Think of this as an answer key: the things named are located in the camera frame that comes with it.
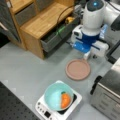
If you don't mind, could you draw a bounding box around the blue and white gripper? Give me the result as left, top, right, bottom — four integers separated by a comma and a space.
71, 33, 110, 60

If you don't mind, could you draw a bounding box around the pink pan with white handle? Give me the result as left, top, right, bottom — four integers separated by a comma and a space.
65, 59, 91, 81

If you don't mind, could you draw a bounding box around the orange carrot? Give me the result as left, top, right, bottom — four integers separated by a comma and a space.
61, 93, 71, 109

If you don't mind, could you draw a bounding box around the teal bowl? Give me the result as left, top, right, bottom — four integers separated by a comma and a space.
44, 82, 74, 111

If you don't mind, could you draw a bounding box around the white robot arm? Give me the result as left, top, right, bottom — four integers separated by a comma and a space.
71, 0, 120, 59

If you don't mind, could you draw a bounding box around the yellow item in drawer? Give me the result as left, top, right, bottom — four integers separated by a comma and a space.
65, 17, 74, 24

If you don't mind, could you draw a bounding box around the green item in drawer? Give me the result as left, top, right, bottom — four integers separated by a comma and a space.
56, 26, 65, 35

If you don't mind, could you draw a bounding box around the open grey drawer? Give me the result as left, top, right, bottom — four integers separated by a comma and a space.
41, 18, 79, 52

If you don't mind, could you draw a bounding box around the silver toaster oven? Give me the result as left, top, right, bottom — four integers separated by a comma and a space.
89, 64, 120, 120

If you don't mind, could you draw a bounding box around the wooden shelf cabinet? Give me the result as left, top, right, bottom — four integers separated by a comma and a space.
9, 0, 74, 59

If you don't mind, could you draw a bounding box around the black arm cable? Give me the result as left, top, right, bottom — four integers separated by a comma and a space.
55, 4, 83, 34

